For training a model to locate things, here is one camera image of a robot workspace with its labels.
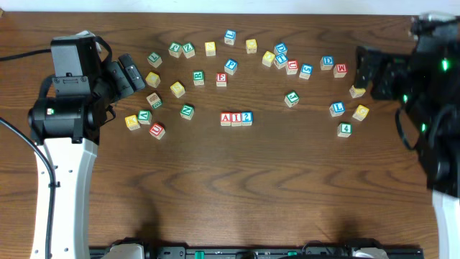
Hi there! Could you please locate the blue L block top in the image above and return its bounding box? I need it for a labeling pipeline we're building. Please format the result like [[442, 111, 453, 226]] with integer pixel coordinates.
[[224, 29, 236, 45]]

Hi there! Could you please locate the yellow block centre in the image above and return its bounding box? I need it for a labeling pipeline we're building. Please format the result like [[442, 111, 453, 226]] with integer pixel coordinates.
[[262, 51, 276, 67]]

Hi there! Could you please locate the blue d block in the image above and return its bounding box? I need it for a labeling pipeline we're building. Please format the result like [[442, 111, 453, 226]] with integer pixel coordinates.
[[320, 55, 334, 71], [274, 42, 288, 55]]

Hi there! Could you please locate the blue D block right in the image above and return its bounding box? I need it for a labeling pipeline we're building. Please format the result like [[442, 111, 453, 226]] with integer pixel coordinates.
[[320, 55, 334, 71]]

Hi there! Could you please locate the yellow K block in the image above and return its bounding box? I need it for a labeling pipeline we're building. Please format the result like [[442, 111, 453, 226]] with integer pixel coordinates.
[[125, 115, 141, 131]]

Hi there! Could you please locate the yellow S block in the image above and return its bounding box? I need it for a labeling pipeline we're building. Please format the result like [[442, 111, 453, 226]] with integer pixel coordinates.
[[204, 42, 216, 57]]

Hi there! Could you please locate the green Z block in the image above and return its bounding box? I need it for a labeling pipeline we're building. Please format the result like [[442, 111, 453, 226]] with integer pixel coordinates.
[[182, 42, 196, 58]]

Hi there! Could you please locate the yellow tilted block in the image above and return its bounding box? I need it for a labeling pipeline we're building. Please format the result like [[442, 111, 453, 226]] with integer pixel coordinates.
[[170, 81, 185, 99]]

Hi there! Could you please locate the blue P block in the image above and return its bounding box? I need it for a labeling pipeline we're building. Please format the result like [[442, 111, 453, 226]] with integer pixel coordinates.
[[224, 58, 238, 75]]

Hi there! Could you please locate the blue L block right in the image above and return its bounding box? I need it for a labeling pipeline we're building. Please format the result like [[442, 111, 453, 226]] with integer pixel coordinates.
[[329, 101, 345, 117]]

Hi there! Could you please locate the blue l block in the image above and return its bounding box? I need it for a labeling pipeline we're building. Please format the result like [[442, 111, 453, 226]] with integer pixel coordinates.
[[329, 101, 345, 117], [224, 29, 236, 45]]

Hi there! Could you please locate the yellow O block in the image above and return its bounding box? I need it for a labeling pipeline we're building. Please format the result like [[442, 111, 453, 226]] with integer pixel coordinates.
[[245, 39, 257, 54]]

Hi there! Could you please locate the green N block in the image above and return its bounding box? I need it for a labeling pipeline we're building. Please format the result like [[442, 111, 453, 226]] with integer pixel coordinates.
[[180, 104, 195, 120]]

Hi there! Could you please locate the pineapple picture block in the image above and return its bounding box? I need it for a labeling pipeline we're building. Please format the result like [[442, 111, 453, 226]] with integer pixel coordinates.
[[147, 93, 162, 109]]

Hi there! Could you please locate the green R block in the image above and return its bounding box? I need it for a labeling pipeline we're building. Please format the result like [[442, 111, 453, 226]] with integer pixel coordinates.
[[193, 71, 205, 86]]

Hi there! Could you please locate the red u block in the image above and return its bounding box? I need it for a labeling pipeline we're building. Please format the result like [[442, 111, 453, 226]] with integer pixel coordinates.
[[149, 123, 165, 140], [285, 60, 299, 75]]

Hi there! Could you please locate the yellow C block right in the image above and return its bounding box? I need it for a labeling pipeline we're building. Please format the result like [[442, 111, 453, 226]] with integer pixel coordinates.
[[352, 104, 369, 121]]

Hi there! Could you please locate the red U block centre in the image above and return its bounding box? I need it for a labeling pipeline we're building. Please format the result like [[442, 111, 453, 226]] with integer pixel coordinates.
[[285, 60, 299, 75]]

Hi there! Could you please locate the red A block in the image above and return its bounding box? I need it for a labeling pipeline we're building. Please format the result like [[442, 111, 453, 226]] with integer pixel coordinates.
[[220, 112, 231, 126]]

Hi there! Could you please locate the red U block left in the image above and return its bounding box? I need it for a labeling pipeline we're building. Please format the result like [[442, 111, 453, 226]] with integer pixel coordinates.
[[149, 123, 165, 140]]

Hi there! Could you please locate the blue 5 block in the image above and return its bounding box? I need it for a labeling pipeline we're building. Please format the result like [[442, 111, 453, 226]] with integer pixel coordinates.
[[299, 63, 313, 80]]

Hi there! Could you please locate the red E block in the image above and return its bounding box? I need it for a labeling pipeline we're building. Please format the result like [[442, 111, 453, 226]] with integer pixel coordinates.
[[216, 73, 227, 87]]

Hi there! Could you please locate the blue 2 block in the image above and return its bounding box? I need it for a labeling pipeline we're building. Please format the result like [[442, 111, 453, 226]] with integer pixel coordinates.
[[241, 112, 253, 126]]

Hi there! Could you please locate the yellow c block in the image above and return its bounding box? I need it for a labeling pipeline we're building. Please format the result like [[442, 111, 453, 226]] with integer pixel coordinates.
[[145, 72, 161, 88], [352, 104, 369, 121]]

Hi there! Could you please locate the green 4 block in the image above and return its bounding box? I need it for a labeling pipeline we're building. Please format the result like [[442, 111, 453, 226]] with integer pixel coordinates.
[[337, 122, 352, 137]]

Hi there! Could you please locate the yellow block right upper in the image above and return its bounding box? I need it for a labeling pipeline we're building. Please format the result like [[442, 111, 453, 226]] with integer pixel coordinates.
[[349, 85, 366, 99]]

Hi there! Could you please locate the green J block right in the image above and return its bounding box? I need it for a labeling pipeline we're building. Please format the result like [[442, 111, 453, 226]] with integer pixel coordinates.
[[285, 91, 300, 107]]

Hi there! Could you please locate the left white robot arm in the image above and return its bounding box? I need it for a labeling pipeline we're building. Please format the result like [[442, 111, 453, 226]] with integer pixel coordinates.
[[28, 31, 146, 258]]

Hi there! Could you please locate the red M block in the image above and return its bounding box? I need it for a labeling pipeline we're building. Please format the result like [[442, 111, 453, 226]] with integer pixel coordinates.
[[333, 63, 348, 78]]

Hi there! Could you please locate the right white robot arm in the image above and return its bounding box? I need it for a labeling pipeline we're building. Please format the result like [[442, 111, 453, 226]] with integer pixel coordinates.
[[354, 12, 459, 258]]

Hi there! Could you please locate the red I block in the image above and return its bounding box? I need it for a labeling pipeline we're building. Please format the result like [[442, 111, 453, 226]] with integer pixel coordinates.
[[231, 112, 242, 127]]

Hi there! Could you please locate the blue D block centre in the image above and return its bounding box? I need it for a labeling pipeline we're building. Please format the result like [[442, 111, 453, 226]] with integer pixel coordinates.
[[274, 42, 288, 55]]

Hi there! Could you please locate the green L block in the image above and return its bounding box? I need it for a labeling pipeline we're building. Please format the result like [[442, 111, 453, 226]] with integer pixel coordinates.
[[147, 52, 162, 68]]

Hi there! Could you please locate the green V block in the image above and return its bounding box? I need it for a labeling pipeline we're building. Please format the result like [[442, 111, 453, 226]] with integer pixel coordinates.
[[137, 110, 152, 125]]

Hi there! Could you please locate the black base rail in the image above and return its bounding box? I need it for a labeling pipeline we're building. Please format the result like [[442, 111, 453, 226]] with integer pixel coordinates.
[[90, 244, 425, 259]]

